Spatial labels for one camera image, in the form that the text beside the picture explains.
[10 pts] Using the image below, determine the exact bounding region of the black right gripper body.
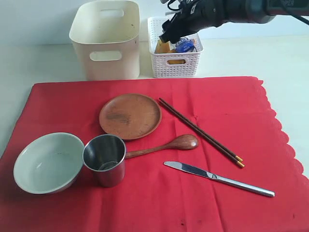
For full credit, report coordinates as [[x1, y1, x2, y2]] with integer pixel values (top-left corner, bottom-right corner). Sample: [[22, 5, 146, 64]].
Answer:
[[162, 0, 232, 36]]

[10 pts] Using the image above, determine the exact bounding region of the yellow cheese wedge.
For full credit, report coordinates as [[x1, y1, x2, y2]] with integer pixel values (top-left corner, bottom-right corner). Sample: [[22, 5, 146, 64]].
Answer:
[[154, 39, 171, 54]]

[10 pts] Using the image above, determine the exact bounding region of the blue white milk carton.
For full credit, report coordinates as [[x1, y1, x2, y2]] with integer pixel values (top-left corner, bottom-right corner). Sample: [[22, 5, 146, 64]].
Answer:
[[175, 37, 197, 53]]

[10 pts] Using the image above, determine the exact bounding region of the yellow lemon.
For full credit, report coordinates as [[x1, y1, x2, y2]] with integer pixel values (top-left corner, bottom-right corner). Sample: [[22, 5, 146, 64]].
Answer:
[[167, 49, 186, 65]]

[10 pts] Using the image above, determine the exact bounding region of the brown wooden plate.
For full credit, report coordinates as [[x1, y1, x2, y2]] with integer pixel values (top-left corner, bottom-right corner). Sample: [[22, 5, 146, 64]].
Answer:
[[99, 93, 162, 140]]

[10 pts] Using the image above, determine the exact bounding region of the brown wooden spoon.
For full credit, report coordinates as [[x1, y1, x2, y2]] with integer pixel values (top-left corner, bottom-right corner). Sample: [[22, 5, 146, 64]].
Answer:
[[125, 134, 198, 159]]

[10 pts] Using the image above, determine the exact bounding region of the stainless steel cup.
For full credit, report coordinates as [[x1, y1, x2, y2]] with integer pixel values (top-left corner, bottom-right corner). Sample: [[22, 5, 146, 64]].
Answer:
[[82, 134, 126, 188]]

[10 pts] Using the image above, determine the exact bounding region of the pale green ceramic bowl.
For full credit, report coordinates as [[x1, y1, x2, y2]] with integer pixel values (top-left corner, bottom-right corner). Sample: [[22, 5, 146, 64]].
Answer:
[[13, 132, 84, 194]]

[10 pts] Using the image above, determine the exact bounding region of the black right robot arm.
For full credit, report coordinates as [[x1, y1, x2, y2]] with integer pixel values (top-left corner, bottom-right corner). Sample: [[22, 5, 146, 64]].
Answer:
[[159, 0, 309, 44]]

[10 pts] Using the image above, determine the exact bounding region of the white perforated plastic basket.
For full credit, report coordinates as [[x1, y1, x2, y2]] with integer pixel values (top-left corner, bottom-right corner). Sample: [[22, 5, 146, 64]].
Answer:
[[147, 16, 203, 78]]

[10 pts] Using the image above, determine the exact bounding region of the cream plastic bin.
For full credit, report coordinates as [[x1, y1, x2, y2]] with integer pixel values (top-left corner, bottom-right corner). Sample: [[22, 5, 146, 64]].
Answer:
[[69, 0, 140, 81]]

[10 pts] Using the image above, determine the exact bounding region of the silver table knife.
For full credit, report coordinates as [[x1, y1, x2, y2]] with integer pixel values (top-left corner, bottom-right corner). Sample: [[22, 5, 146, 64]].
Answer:
[[164, 161, 275, 197]]

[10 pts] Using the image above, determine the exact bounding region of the red tablecloth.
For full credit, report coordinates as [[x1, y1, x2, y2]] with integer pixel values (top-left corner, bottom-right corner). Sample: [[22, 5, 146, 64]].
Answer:
[[0, 77, 309, 232]]

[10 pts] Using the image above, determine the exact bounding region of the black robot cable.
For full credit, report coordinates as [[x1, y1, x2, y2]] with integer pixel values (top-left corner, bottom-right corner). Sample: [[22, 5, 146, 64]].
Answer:
[[160, 0, 194, 16]]

